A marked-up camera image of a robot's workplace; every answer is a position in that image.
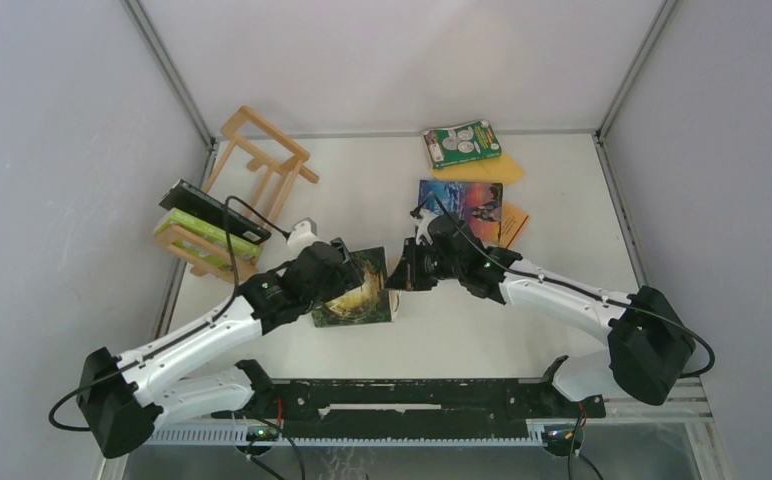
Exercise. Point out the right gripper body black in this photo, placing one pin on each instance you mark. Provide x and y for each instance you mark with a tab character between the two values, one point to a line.
431	266

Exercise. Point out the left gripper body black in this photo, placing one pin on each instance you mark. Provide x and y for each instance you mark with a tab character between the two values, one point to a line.
344	279

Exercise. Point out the Alice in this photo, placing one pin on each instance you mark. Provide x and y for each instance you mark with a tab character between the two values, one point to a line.
371	303

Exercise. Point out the blue Jane Eyre book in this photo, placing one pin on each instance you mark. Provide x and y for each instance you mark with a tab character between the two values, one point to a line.
478	204

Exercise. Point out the wooden book rack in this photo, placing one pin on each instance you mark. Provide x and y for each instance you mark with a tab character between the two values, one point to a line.
257	166

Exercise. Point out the light green paperback book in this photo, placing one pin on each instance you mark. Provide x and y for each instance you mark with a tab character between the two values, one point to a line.
175	217

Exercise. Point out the thin dark book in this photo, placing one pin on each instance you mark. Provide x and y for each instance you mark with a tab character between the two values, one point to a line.
190	199

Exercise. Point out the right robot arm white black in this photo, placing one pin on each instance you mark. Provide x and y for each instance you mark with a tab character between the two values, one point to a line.
646	348

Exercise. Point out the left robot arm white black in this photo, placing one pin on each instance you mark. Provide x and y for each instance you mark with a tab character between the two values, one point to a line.
125	398

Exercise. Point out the orange booklet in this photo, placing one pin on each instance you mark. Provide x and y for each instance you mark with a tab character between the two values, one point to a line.
513	222

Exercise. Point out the green Macmillan book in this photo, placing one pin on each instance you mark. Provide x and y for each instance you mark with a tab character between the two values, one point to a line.
461	144

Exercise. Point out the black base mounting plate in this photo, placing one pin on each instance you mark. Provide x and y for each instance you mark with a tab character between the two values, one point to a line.
440	408

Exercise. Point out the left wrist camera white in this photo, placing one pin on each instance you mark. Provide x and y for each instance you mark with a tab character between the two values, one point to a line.
302	235

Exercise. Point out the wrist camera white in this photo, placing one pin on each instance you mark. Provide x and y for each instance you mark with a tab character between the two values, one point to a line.
302	235
423	219

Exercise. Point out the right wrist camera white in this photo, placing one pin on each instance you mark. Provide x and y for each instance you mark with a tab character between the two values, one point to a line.
423	219

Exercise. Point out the white cable duct strip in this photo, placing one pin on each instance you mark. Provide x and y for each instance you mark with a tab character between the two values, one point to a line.
228	434

